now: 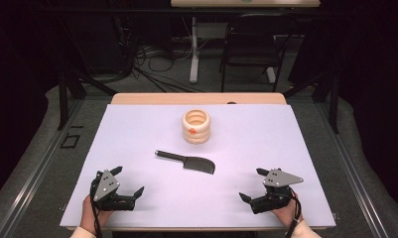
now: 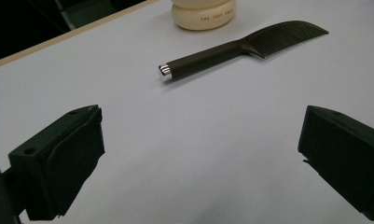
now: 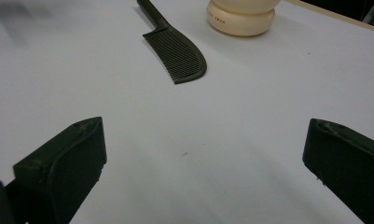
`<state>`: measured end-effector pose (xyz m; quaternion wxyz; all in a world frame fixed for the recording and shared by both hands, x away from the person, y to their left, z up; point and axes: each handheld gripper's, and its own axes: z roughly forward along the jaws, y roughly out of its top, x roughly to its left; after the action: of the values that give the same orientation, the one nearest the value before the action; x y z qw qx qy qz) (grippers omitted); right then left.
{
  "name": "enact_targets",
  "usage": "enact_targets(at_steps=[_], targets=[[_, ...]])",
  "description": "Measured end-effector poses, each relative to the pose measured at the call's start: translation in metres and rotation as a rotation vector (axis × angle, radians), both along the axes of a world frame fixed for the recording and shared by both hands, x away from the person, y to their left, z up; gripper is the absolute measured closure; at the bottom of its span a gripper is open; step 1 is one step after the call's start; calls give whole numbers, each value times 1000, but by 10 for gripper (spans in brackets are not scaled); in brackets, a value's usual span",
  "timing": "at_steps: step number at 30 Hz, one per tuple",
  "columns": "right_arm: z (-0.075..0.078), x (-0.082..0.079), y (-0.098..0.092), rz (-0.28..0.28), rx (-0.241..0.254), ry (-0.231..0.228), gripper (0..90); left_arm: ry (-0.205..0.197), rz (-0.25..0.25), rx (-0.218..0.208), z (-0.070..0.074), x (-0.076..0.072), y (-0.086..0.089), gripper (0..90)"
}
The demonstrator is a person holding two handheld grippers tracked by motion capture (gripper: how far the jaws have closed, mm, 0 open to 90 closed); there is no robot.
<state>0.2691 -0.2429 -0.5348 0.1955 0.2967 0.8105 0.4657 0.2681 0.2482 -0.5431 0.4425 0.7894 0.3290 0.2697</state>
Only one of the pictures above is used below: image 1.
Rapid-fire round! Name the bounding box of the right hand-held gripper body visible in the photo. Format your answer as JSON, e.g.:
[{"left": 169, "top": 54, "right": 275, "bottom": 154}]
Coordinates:
[{"left": 250, "top": 168, "right": 305, "bottom": 215}]

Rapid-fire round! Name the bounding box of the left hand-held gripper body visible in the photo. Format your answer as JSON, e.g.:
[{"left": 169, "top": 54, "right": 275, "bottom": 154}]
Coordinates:
[{"left": 89, "top": 170, "right": 137, "bottom": 212}]

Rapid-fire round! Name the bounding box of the black kitchen knife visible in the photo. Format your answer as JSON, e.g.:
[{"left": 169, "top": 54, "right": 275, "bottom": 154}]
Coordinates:
[{"left": 154, "top": 149, "right": 216, "bottom": 176}]

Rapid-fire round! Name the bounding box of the cream ribbed cup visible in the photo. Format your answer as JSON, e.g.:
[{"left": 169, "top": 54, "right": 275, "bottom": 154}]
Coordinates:
[{"left": 181, "top": 108, "right": 211, "bottom": 145}]

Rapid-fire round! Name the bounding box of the person's left hand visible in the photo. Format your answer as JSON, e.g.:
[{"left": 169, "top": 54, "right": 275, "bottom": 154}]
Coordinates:
[{"left": 79, "top": 194, "right": 113, "bottom": 235}]

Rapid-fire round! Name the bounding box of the person's right hand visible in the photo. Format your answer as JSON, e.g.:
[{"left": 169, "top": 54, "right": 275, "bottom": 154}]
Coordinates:
[{"left": 270, "top": 189, "right": 304, "bottom": 228}]

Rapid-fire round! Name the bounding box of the white table mat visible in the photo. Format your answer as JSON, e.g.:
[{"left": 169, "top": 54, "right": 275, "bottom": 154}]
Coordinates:
[{"left": 59, "top": 103, "right": 337, "bottom": 229}]

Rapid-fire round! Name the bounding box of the black metal stand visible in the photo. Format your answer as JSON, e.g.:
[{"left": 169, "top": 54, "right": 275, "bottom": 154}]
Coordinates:
[
  {"left": 282, "top": 70, "right": 340, "bottom": 135},
  {"left": 56, "top": 13, "right": 118, "bottom": 132}
]

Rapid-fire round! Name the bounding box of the black folding chair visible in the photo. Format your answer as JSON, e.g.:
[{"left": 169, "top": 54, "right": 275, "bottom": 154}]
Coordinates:
[{"left": 218, "top": 12, "right": 299, "bottom": 93}]

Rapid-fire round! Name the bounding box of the grey box under desk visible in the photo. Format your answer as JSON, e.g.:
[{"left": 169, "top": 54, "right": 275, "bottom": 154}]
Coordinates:
[{"left": 197, "top": 23, "right": 228, "bottom": 41}]

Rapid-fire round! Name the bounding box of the wooden desk with white legs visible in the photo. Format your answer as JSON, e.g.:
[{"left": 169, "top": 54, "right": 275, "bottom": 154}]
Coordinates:
[{"left": 170, "top": 0, "right": 322, "bottom": 84}]

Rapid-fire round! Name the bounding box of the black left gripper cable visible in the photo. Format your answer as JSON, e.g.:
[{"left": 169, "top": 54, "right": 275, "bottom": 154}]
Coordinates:
[{"left": 88, "top": 178, "right": 103, "bottom": 238}]

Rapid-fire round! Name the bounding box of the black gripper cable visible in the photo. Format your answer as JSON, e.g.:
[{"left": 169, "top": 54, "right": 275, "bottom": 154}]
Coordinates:
[
  {"left": 285, "top": 187, "right": 303, "bottom": 238},
  {"left": 88, "top": 178, "right": 103, "bottom": 238}
]

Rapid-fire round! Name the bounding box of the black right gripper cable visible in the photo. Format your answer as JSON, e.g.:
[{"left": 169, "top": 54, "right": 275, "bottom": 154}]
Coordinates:
[{"left": 285, "top": 187, "right": 303, "bottom": 238}]

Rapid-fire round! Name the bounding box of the aluminium floor rail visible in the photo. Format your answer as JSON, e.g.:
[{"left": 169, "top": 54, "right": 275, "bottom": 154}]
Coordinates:
[
  {"left": 0, "top": 98, "right": 83, "bottom": 238},
  {"left": 314, "top": 98, "right": 391, "bottom": 238}
]

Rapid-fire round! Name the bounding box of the bundle of floor cables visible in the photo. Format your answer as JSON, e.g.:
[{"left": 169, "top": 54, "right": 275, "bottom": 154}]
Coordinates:
[{"left": 113, "top": 16, "right": 204, "bottom": 93}]

